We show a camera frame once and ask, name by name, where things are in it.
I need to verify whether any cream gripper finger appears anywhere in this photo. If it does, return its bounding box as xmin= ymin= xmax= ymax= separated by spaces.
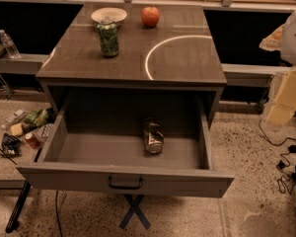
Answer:
xmin=266 ymin=66 xmax=296 ymax=126
xmin=259 ymin=25 xmax=283 ymax=51

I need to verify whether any orange soda can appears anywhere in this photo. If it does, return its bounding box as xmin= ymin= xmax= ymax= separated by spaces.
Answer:
xmin=143 ymin=118 xmax=164 ymax=154

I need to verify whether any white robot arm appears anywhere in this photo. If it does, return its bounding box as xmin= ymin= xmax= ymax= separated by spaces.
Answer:
xmin=259 ymin=11 xmax=296 ymax=127

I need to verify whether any grey wooden cabinet counter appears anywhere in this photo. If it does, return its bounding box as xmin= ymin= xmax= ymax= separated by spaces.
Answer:
xmin=37 ymin=3 xmax=226 ymax=119

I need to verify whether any open grey top drawer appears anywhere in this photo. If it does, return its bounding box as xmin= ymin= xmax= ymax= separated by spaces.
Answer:
xmin=17 ymin=88 xmax=234 ymax=198

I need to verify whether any small red can on floor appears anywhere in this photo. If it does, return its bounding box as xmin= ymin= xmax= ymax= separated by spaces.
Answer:
xmin=25 ymin=132 xmax=40 ymax=149

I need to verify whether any red apple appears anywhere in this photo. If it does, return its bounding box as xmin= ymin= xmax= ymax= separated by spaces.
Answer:
xmin=141 ymin=6 xmax=160 ymax=28

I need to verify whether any green glass jar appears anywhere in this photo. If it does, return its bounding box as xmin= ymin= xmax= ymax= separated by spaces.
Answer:
xmin=98 ymin=17 xmax=119 ymax=57

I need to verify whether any white ceramic bowl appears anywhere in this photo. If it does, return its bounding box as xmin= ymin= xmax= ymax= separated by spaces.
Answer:
xmin=91 ymin=7 xmax=127 ymax=24

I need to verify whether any green snack bag on floor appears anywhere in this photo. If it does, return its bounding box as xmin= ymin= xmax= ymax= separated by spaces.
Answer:
xmin=24 ymin=109 xmax=49 ymax=127

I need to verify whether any clear plastic water bottle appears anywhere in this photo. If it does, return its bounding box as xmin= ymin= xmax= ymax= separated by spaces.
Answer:
xmin=0 ymin=30 xmax=21 ymax=58

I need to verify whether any yellow sponge on floor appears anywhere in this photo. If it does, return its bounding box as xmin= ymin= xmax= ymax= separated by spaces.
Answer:
xmin=11 ymin=123 xmax=24 ymax=136

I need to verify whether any black snack bag on floor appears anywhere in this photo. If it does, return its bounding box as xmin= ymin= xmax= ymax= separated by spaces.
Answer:
xmin=0 ymin=133 xmax=21 ymax=157

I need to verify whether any black pole left floor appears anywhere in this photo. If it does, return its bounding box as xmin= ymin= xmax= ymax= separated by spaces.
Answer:
xmin=5 ymin=181 xmax=31 ymax=233

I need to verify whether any black cable on right floor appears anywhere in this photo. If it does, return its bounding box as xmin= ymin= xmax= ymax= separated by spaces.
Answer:
xmin=258 ymin=118 xmax=296 ymax=195

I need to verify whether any black drawer handle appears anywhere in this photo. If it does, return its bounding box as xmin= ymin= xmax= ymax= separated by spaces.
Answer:
xmin=108 ymin=176 xmax=143 ymax=191

